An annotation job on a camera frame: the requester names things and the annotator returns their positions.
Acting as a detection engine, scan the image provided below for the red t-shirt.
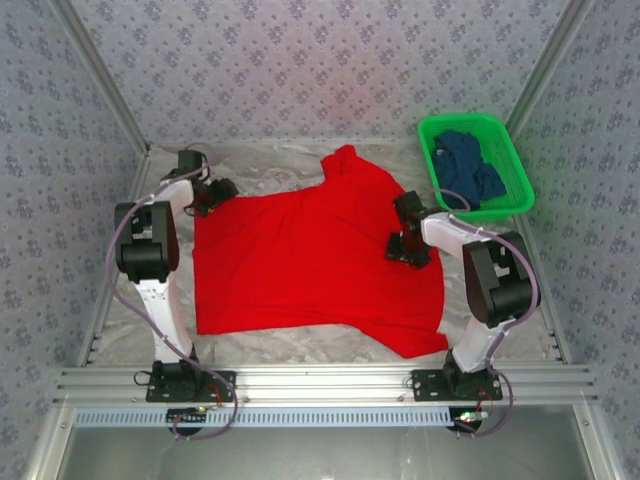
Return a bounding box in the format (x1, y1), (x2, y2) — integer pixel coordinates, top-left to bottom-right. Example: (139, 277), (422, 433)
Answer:
(192, 144), (450, 360)

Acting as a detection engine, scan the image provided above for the dark blue cloth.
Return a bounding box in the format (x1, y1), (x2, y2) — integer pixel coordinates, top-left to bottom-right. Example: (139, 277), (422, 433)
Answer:
(432, 128), (507, 211)

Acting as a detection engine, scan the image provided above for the green plastic basket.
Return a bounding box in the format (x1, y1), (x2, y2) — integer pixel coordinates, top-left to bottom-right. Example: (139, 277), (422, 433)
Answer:
(417, 113), (536, 225)

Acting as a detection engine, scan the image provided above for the small black circuit board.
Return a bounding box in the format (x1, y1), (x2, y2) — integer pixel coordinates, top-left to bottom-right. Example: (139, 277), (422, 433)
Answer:
(451, 407), (486, 434)
(166, 407), (209, 435)

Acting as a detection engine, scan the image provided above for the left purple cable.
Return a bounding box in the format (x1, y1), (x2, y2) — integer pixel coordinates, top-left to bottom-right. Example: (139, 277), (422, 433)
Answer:
(106, 142), (244, 442)

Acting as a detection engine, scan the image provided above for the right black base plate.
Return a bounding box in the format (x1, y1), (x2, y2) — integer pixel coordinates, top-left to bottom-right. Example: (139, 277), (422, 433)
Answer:
(411, 369), (504, 401)

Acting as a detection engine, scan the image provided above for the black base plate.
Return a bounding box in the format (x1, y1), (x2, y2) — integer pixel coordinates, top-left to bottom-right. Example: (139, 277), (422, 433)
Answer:
(411, 369), (504, 401)
(145, 369), (237, 403)

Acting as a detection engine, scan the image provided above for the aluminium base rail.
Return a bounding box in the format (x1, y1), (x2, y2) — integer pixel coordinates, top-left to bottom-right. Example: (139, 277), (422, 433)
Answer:
(53, 363), (599, 406)

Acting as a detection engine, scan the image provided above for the aluminium table side rail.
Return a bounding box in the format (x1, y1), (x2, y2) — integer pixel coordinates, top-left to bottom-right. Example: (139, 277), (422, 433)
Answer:
(77, 147), (154, 369)
(512, 214), (572, 365)

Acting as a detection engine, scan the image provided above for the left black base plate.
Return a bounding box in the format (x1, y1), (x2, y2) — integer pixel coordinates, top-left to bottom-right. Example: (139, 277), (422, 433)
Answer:
(145, 369), (237, 403)

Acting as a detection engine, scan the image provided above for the slotted cable duct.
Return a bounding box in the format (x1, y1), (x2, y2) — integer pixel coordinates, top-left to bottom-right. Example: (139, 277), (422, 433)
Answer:
(74, 405), (457, 429)

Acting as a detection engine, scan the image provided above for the aluminium frame post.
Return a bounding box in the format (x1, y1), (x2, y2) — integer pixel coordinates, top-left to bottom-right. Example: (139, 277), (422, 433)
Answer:
(504, 0), (596, 131)
(24, 404), (76, 480)
(49, 0), (154, 157)
(574, 402), (626, 480)

